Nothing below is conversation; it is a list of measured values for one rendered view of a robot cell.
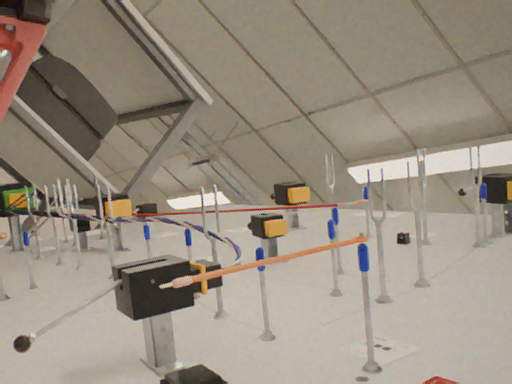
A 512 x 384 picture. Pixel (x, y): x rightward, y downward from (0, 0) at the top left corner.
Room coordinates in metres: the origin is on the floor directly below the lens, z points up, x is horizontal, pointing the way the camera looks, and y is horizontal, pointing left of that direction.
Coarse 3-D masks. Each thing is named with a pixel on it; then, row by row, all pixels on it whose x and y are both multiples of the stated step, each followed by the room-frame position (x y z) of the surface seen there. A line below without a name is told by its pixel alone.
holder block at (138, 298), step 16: (160, 256) 0.49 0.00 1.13; (176, 256) 0.48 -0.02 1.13; (112, 272) 0.48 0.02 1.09; (128, 272) 0.44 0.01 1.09; (144, 272) 0.45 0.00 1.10; (160, 272) 0.45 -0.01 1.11; (176, 272) 0.45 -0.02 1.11; (128, 288) 0.45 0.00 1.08; (144, 288) 0.45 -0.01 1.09; (160, 288) 0.45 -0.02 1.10; (176, 288) 0.46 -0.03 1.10; (192, 288) 0.46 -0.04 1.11; (128, 304) 0.46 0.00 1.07; (144, 304) 0.45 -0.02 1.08; (160, 304) 0.46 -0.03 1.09; (176, 304) 0.46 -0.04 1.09; (192, 304) 0.47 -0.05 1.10
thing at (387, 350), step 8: (376, 336) 0.47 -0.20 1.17; (384, 336) 0.46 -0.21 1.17; (352, 344) 0.46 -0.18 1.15; (360, 344) 0.46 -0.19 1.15; (376, 344) 0.45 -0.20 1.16; (384, 344) 0.45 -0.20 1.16; (392, 344) 0.45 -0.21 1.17; (400, 344) 0.44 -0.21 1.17; (408, 344) 0.44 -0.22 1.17; (352, 352) 0.45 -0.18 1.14; (360, 352) 0.44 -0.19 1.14; (376, 352) 0.44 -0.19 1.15; (384, 352) 0.44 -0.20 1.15; (392, 352) 0.43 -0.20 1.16; (400, 352) 0.43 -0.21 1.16; (408, 352) 0.43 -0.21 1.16; (416, 352) 0.43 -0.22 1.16; (376, 360) 0.43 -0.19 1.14; (384, 360) 0.42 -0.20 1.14; (392, 360) 0.42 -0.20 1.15
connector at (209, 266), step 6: (204, 264) 0.48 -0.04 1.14; (210, 264) 0.48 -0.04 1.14; (216, 264) 0.47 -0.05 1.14; (192, 270) 0.46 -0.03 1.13; (198, 270) 0.47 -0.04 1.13; (210, 270) 0.47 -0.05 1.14; (216, 270) 0.47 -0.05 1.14; (222, 276) 0.48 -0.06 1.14; (198, 282) 0.47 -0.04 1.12; (210, 282) 0.47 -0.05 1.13; (216, 282) 0.48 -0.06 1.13; (222, 282) 0.48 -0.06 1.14; (198, 288) 0.47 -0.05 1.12; (210, 288) 0.47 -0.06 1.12
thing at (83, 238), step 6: (72, 222) 1.07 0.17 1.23; (78, 222) 1.08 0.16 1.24; (84, 222) 1.09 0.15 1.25; (72, 228) 1.08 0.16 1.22; (78, 228) 1.07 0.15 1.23; (84, 228) 1.07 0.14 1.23; (90, 228) 1.07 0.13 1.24; (78, 234) 1.10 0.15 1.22; (84, 234) 1.10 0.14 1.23; (84, 240) 1.11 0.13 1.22; (84, 246) 1.11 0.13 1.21; (72, 252) 1.10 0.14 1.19
